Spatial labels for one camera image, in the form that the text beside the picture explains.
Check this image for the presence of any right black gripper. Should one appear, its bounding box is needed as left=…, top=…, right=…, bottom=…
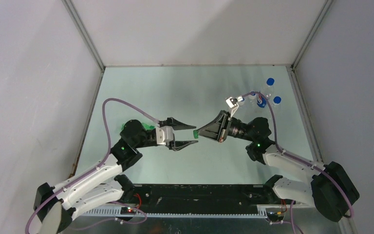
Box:
left=195, top=111, right=255, bottom=143

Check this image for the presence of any green bottle cap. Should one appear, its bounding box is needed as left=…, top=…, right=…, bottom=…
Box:
left=193, top=130, right=199, bottom=139

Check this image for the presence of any green plastic bottle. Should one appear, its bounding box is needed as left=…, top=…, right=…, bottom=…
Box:
left=121, top=121, right=155, bottom=131

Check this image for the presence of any clear plastic bottle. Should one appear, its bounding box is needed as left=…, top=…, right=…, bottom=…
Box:
left=237, top=97, right=250, bottom=114

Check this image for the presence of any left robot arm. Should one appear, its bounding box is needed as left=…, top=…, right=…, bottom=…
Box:
left=32, top=117, right=196, bottom=234

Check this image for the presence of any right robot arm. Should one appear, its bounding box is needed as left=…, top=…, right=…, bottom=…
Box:
left=196, top=111, right=360, bottom=222

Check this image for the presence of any clear bottle white-blue cap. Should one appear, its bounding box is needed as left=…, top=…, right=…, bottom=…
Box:
left=248, top=92, right=258, bottom=108

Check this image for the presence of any pepsi bottle blue cap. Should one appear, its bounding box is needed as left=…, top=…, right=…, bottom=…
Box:
left=257, top=78, right=275, bottom=108

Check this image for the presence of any clear bottle blue cap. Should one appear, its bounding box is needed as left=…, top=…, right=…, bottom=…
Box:
left=264, top=96, right=282, bottom=121

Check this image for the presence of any left circuit board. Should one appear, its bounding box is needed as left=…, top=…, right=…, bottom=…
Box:
left=120, top=207, right=137, bottom=215

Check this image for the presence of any circuit board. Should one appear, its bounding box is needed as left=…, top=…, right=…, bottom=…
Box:
left=120, top=207, right=137, bottom=215
left=267, top=212, right=285, bottom=223

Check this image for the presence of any right circuit board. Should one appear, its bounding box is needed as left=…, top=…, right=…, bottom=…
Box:
left=267, top=212, right=285, bottom=223

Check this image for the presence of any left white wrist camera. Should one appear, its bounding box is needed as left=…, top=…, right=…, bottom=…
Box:
left=155, top=126, right=174, bottom=146

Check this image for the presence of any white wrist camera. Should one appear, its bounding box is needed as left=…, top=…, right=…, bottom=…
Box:
left=225, top=96, right=244, bottom=117
left=155, top=126, right=174, bottom=146

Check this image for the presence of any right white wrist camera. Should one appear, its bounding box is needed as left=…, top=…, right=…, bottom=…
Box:
left=225, top=96, right=244, bottom=117

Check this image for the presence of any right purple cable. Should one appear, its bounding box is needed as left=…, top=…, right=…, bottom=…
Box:
left=242, top=91, right=355, bottom=234

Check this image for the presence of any purple cable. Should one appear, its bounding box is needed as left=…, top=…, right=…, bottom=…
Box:
left=24, top=98, right=160, bottom=234
left=242, top=91, right=355, bottom=234

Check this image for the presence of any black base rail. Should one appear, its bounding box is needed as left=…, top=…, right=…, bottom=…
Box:
left=118, top=184, right=283, bottom=215

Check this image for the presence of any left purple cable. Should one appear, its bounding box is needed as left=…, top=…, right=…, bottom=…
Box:
left=24, top=98, right=160, bottom=234

